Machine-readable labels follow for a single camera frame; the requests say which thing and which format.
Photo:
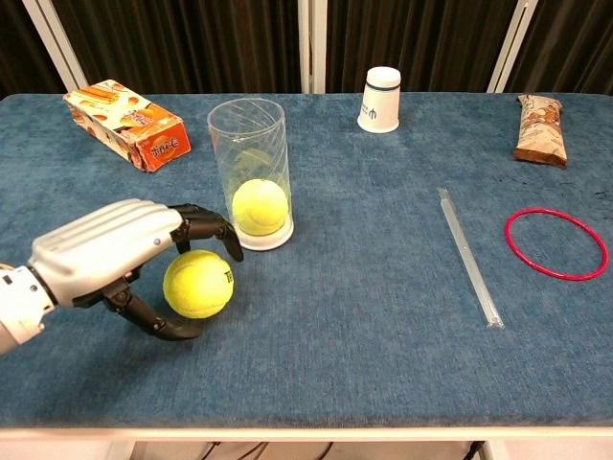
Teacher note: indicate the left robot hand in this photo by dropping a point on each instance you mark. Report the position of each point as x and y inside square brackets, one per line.
[96, 244]

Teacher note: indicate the yellow tennis ball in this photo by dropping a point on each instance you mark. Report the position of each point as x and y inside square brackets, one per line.
[201, 287]
[261, 206]

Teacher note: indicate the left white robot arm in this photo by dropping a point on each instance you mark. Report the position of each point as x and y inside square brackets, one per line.
[19, 306]

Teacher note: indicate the clear plastic cup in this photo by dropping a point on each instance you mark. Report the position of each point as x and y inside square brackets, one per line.
[249, 144]

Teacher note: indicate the orange biscuit box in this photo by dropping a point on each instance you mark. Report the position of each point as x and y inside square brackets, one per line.
[124, 124]

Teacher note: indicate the black pleated curtain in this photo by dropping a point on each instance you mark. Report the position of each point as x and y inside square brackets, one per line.
[574, 43]
[421, 33]
[19, 43]
[191, 43]

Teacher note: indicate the blue table mat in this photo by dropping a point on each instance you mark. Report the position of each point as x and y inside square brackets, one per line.
[359, 335]

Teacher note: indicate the white paper cup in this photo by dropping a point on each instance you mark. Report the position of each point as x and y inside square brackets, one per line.
[378, 105]

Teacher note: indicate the wrapped clear drinking straw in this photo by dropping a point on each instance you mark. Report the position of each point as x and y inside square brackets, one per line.
[469, 259]

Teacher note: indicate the brown snack bar wrapper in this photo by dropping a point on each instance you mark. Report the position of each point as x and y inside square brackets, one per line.
[541, 129]

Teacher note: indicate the white partition frame post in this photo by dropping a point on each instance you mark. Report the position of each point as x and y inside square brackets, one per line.
[512, 48]
[311, 48]
[55, 48]

